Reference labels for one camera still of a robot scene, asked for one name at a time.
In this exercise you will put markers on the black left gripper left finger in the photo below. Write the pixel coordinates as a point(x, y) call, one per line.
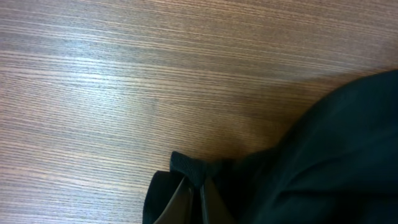
point(179, 207)

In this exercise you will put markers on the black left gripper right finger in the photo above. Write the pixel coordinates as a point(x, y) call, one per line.
point(214, 210)

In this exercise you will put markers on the black shorts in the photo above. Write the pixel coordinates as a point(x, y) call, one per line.
point(336, 164)

